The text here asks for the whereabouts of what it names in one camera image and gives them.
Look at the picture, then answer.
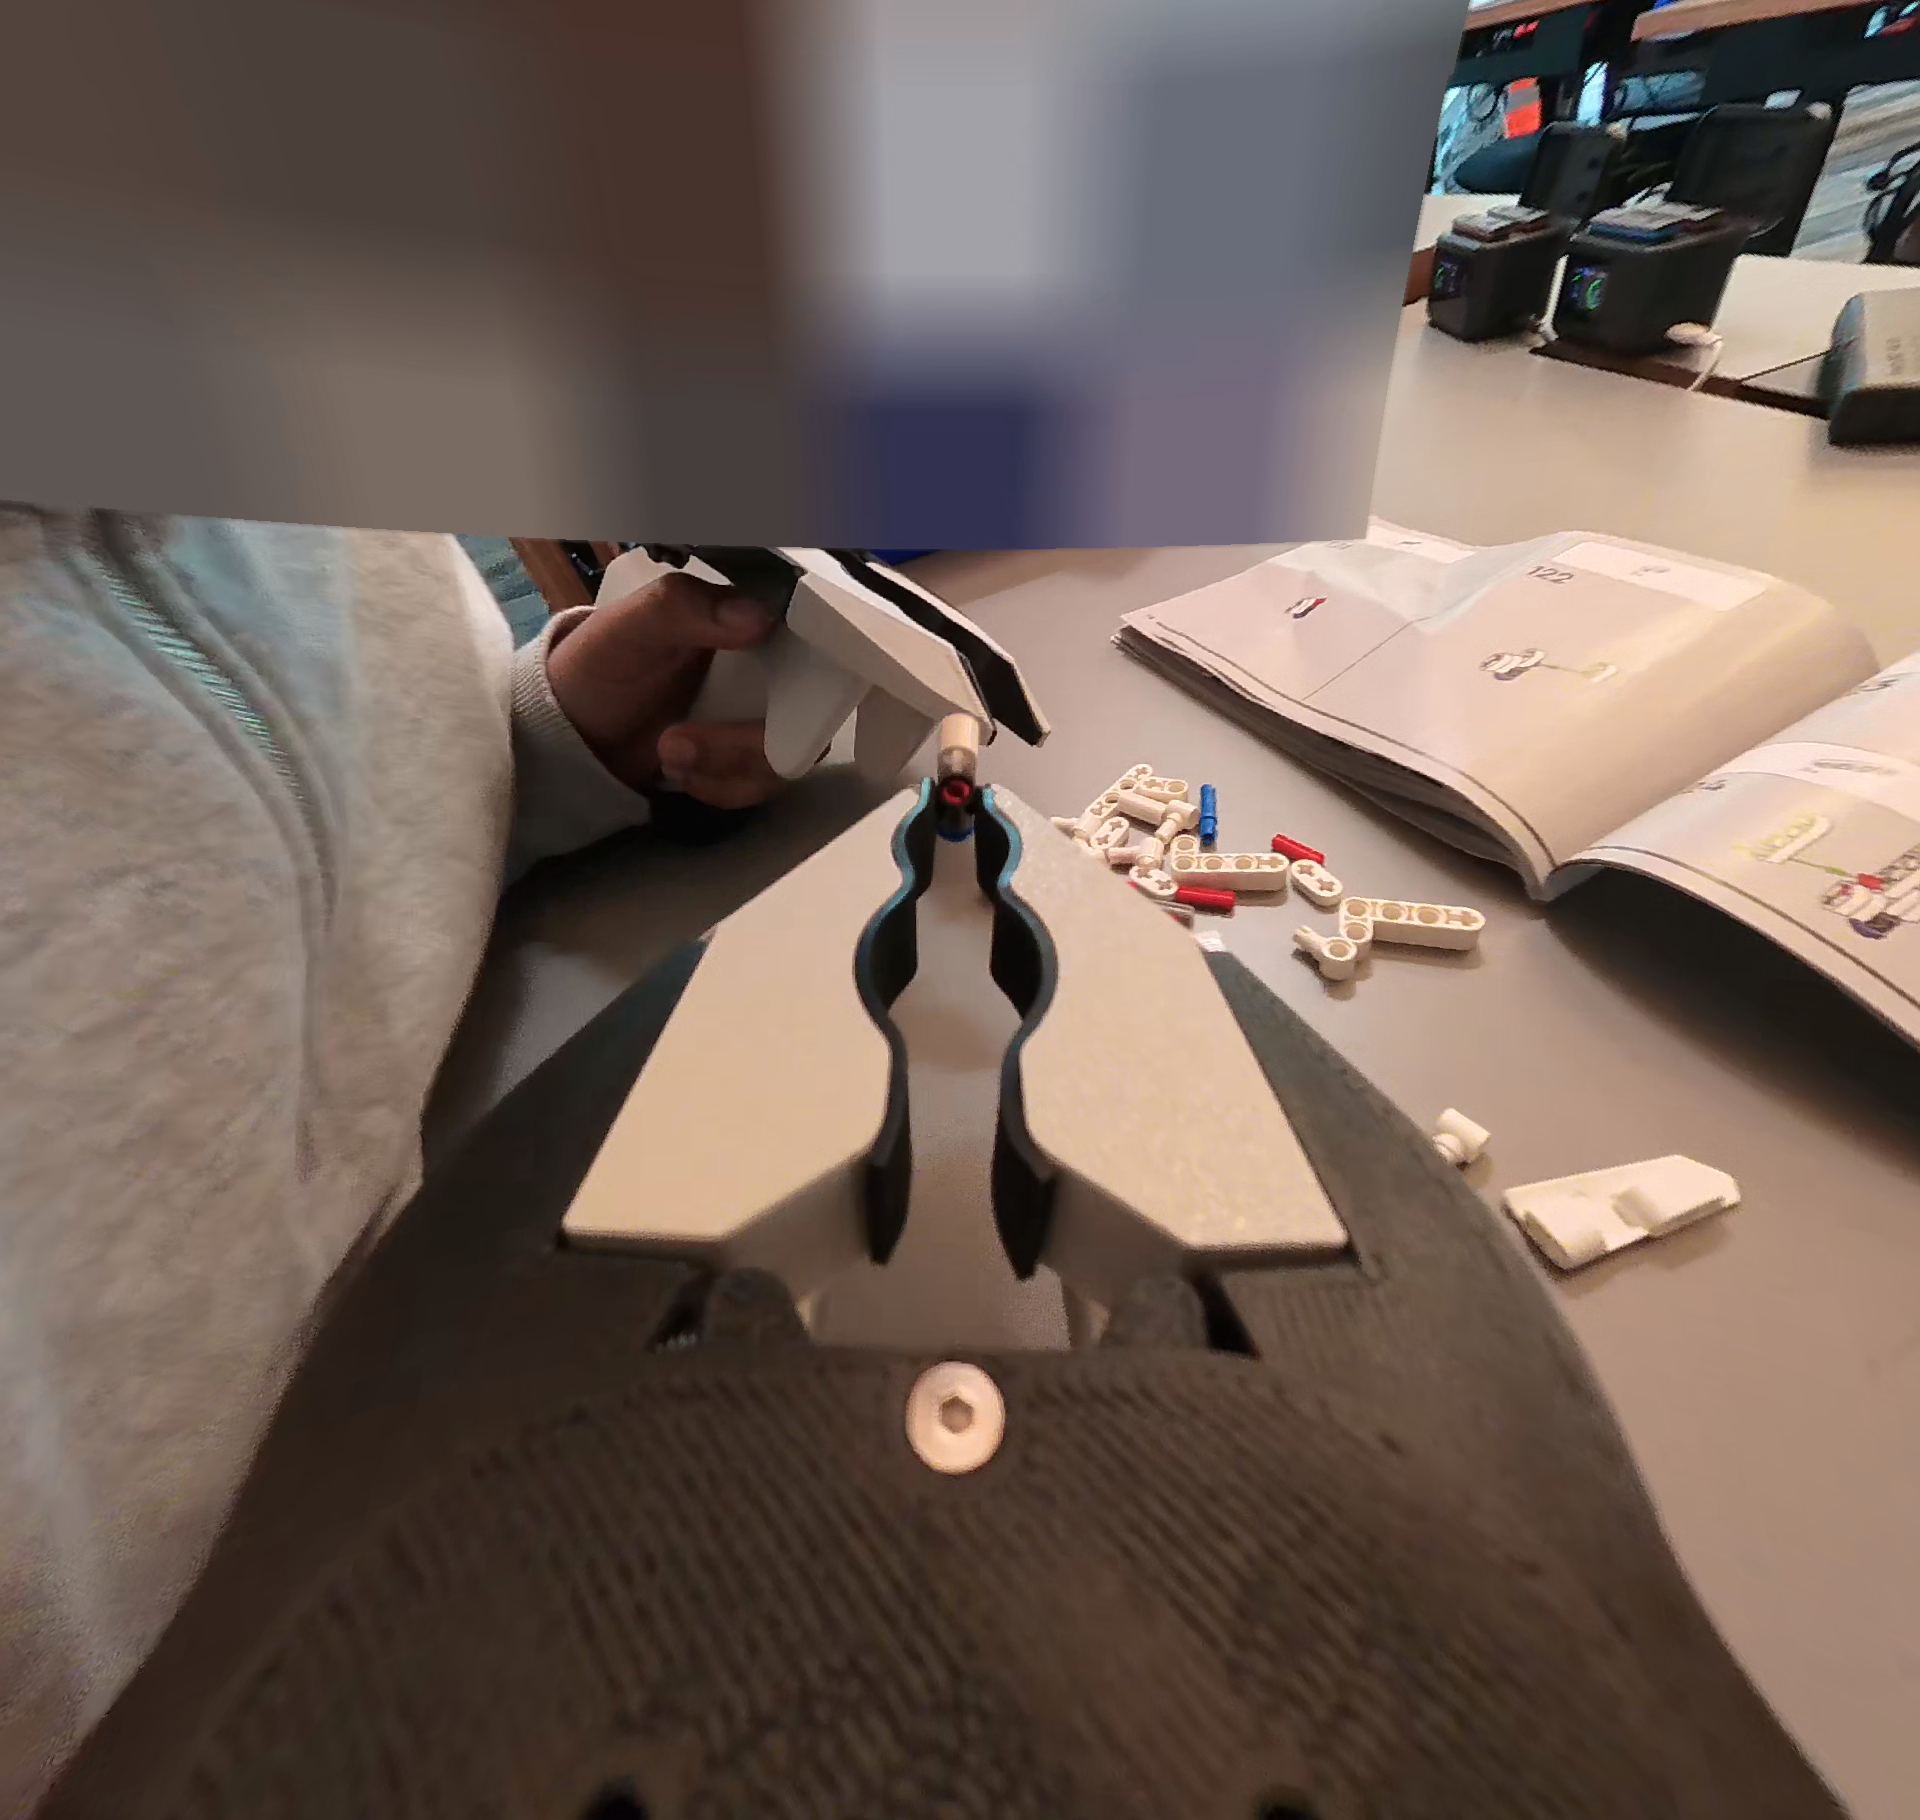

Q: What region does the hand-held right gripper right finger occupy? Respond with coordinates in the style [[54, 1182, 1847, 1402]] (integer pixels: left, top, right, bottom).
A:
[[974, 781, 1354, 1278]]

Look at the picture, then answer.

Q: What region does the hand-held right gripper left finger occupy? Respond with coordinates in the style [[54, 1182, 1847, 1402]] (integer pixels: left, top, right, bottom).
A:
[[560, 781, 920, 1267]]

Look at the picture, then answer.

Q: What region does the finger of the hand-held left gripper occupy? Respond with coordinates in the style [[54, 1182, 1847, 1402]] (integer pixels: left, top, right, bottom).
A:
[[840, 677, 967, 788], [781, 547, 1056, 743]]

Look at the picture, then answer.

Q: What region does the pile of small lego pieces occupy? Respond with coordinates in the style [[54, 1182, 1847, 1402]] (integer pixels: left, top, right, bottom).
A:
[[1048, 762, 1491, 984]]

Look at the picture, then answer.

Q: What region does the white lego panel piece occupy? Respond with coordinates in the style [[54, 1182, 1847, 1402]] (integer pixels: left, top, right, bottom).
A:
[[1501, 1154, 1747, 1271]]

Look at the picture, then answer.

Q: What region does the lego instruction booklet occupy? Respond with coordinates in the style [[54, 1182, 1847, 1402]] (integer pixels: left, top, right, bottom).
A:
[[1115, 528, 1920, 1049]]

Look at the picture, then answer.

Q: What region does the person's left hand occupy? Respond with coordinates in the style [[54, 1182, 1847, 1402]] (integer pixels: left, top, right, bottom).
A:
[[544, 584, 785, 819]]

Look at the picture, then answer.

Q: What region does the black battery charger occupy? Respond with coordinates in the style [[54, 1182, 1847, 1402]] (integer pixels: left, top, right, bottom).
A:
[[1423, 123, 1619, 346], [1560, 102, 1838, 359]]

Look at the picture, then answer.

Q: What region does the grey power bank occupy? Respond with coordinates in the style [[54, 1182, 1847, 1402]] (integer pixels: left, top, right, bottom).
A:
[[1822, 288, 1920, 450]]

